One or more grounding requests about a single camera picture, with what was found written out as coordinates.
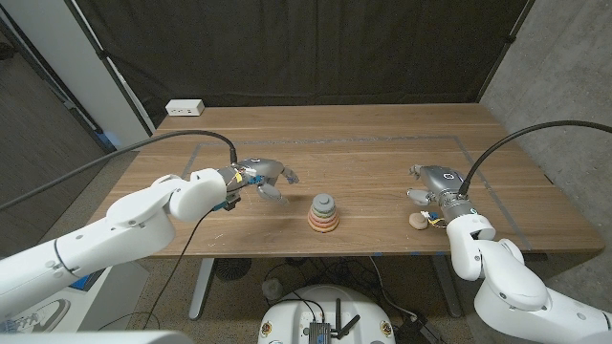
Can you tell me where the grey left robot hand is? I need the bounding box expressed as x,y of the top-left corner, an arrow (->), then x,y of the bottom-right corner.
217,157 -> 300,207

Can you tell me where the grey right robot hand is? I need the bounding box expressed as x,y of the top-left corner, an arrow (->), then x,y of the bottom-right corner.
405,164 -> 479,225

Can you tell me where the small grey toy ring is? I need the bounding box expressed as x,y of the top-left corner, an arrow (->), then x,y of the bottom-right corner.
313,193 -> 336,214

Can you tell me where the coral red toy ring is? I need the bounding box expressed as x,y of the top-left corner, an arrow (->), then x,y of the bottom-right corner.
307,217 -> 340,230

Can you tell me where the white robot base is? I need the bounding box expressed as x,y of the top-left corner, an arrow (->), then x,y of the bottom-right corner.
257,285 -> 397,344

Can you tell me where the white power strip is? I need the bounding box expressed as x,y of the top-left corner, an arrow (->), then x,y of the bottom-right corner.
164,98 -> 206,117

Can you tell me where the round black fan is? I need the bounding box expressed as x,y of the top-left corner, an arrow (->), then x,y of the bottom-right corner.
213,257 -> 252,282

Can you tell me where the grey round floor object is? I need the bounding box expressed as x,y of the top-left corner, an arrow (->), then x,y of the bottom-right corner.
261,278 -> 284,301

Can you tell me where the black backdrop curtain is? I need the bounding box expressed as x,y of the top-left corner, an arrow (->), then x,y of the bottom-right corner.
74,0 -> 532,126

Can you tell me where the black power adapter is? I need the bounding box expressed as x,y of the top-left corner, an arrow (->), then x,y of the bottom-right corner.
394,314 -> 444,344

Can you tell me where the black backdrop stand pole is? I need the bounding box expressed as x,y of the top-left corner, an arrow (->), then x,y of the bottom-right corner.
64,0 -> 157,138
475,0 -> 536,104

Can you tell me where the radio module with antennas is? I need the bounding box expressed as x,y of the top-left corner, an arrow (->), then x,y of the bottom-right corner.
308,298 -> 361,344

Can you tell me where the blue foot pedal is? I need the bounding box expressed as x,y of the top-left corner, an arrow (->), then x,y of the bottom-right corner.
70,269 -> 106,292

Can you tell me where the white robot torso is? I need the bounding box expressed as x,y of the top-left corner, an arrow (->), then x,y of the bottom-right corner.
0,329 -> 195,344

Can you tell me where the grey white sneaker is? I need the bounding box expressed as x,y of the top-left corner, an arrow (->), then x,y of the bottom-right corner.
0,298 -> 72,334

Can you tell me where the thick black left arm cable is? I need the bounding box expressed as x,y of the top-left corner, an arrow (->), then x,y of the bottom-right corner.
0,129 -> 239,212

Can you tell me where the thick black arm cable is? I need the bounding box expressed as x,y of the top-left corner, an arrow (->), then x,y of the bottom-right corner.
0,129 -> 239,212
457,119 -> 612,197

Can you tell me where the large orange toy ring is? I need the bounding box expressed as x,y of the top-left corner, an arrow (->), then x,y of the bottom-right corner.
307,221 -> 340,235

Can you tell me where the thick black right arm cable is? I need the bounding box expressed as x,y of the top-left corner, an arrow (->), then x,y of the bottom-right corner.
457,119 -> 612,197

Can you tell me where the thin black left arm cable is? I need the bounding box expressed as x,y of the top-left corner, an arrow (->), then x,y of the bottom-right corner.
142,208 -> 214,331

